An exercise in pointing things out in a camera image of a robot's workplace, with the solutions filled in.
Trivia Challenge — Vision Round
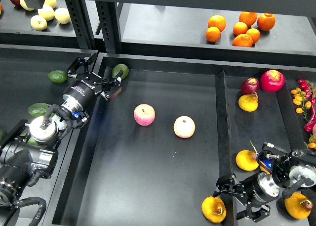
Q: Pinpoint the pale yellow apple slice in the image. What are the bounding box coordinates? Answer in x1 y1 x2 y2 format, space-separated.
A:
20 0 35 11

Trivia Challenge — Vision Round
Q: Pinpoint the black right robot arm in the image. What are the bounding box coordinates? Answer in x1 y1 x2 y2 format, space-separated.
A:
213 142 316 223

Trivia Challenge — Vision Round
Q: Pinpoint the black centre tray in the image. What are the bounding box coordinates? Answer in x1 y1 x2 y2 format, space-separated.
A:
42 52 238 226

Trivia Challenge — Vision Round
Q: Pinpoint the orange right middle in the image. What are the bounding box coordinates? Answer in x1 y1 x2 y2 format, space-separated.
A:
246 28 261 44

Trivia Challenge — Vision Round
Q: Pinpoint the green avocado bin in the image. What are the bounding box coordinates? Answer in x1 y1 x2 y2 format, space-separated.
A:
27 137 38 146
27 102 50 117

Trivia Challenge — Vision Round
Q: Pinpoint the orange top middle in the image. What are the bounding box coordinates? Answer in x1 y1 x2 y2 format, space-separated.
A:
239 11 258 27

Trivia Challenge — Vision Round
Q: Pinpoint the red chili pepper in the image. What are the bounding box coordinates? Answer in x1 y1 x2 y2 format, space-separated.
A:
304 105 316 133

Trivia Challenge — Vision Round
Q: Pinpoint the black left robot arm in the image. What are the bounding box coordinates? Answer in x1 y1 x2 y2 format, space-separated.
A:
0 54 129 226

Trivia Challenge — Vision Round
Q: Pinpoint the cherry tomato vine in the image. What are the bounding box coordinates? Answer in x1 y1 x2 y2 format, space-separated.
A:
290 79 316 114

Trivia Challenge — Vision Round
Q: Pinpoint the pale yellow pink apple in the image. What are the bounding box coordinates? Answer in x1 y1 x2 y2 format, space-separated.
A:
173 116 196 138

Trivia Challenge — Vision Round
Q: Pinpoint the black shelf upright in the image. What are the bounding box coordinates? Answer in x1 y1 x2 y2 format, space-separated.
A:
65 0 123 54

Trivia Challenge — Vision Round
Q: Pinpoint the green avocado upper left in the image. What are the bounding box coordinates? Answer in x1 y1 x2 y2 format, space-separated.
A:
48 70 68 83

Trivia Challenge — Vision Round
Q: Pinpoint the red apple right bin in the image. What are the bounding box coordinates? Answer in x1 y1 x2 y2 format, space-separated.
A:
259 70 285 92

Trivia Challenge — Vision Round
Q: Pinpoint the green avocado left bin lower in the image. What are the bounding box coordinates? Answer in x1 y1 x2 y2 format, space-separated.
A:
27 137 38 146

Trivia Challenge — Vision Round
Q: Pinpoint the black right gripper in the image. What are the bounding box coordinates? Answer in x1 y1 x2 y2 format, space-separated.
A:
212 172 280 223

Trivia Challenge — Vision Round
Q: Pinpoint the dark red purple fruit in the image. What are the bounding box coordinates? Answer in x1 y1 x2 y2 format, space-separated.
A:
240 77 260 95

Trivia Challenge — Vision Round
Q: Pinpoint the orange top left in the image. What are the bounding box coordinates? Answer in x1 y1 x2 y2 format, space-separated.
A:
208 15 226 32

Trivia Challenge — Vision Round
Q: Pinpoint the pale yellow apple front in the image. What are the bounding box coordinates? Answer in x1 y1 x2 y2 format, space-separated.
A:
30 15 47 31

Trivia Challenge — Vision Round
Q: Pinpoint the orange lower left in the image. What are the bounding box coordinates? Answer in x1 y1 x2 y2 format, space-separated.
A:
205 26 221 43

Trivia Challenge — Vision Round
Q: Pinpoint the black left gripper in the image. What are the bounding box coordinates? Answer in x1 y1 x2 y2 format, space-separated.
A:
62 55 123 109

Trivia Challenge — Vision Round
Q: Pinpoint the small orange middle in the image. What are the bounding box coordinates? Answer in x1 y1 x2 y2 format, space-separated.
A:
233 22 248 36

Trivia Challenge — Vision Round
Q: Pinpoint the pale yellow apple middle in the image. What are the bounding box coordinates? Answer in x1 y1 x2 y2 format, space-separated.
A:
38 4 55 21

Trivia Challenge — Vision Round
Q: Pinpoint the green avocado at tray corner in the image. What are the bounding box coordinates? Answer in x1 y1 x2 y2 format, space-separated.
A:
112 63 129 79

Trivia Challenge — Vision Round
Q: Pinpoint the orange front bottom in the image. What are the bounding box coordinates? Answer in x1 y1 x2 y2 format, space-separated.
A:
232 34 253 47

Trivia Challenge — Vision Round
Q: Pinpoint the yellow pear bottom right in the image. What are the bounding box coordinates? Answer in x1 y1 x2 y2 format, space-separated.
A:
284 192 313 219

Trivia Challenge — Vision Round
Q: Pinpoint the pink red apple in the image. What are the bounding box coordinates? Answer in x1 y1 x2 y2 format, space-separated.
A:
133 103 156 126

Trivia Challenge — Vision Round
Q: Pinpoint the yellow pear bin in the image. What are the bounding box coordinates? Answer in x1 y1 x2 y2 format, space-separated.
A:
238 92 259 112
236 140 259 171

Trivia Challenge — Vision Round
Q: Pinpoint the yellow pear in tray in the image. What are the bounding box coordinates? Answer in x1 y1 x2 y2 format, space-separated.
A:
201 196 227 224

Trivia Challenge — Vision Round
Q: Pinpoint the pale yellow apple back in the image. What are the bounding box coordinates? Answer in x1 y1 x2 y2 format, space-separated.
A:
44 0 57 9

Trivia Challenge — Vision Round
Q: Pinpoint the yellow pear upper right bin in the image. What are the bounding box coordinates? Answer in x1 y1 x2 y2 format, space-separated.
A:
238 92 259 112

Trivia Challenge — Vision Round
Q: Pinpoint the orange top right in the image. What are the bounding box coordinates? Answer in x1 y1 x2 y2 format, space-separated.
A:
257 13 276 31

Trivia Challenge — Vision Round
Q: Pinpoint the green avocado left bin top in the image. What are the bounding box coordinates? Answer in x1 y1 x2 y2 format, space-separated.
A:
27 102 50 117

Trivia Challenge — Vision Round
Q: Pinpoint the dark avocado left edge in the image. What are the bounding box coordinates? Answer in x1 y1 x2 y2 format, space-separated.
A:
0 129 6 141

